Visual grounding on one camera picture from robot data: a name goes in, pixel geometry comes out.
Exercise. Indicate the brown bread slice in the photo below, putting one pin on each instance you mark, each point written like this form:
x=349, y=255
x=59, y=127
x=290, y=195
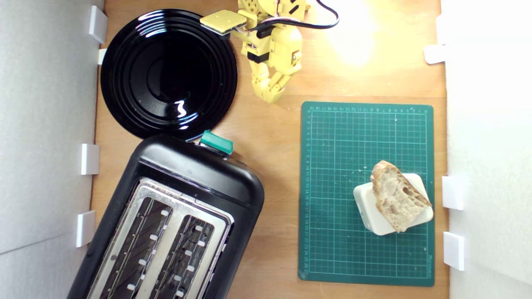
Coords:
x=395, y=195

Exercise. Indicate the green toaster lever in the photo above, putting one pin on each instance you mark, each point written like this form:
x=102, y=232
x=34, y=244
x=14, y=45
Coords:
x=216, y=142

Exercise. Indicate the black two-slot toaster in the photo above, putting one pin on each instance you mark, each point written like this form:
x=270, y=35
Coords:
x=199, y=174

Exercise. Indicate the black round plate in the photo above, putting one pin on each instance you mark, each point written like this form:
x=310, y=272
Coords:
x=166, y=74

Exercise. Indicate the green cutting mat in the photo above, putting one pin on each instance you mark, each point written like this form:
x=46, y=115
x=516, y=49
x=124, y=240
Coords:
x=332, y=187

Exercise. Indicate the white block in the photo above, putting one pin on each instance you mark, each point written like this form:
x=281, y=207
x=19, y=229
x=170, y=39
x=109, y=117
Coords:
x=365, y=209

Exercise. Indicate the white wall clip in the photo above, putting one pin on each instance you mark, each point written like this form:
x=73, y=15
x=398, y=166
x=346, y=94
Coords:
x=90, y=159
x=102, y=56
x=440, y=29
x=85, y=228
x=454, y=250
x=434, y=54
x=453, y=192
x=97, y=24

